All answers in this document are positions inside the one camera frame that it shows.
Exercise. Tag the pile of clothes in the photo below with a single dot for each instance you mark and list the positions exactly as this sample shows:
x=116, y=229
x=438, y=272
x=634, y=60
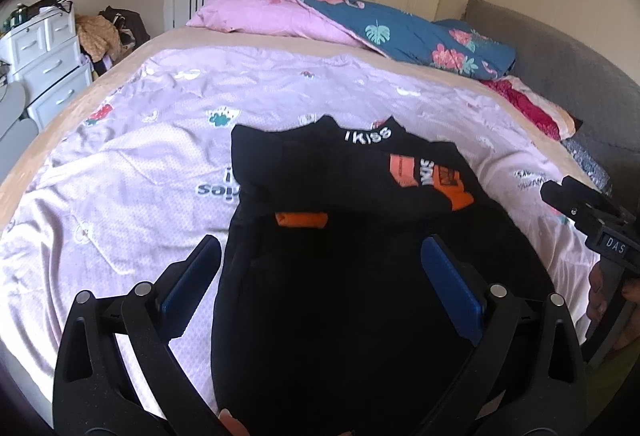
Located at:
x=127, y=28

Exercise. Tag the person's left hand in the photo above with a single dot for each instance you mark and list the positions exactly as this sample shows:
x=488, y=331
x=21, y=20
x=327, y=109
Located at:
x=234, y=423

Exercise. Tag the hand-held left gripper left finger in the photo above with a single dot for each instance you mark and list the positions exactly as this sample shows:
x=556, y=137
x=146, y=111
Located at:
x=192, y=276

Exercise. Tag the black paper bag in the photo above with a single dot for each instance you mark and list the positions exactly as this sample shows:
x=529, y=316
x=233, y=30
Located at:
x=47, y=7

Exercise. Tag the grey padded headboard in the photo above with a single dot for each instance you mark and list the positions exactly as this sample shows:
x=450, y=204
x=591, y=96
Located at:
x=565, y=56

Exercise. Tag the white drawer cabinet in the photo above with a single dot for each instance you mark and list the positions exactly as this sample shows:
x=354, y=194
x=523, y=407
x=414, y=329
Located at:
x=45, y=61

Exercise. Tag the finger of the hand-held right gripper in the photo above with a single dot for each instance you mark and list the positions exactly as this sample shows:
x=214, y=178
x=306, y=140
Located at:
x=607, y=206
x=560, y=196

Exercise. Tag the red and cream pillow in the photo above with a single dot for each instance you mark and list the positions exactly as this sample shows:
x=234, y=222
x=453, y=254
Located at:
x=535, y=108

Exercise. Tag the black sweater with orange cuffs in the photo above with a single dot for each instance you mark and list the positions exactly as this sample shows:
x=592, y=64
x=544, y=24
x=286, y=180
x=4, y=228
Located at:
x=350, y=316

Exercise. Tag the purple strawberry print bed sheet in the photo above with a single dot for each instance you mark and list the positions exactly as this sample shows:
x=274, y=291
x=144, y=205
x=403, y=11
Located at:
x=150, y=196

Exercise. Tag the person's right hand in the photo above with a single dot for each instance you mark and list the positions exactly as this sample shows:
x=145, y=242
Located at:
x=596, y=296

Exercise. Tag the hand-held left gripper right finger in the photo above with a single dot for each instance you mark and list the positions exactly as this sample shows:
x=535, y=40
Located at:
x=452, y=281

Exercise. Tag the dark blue patterned pillow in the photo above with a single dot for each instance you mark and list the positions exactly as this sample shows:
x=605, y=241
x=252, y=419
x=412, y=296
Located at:
x=587, y=166

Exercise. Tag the pink and blue floral duvet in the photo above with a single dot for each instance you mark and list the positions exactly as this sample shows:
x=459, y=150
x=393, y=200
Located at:
x=400, y=31

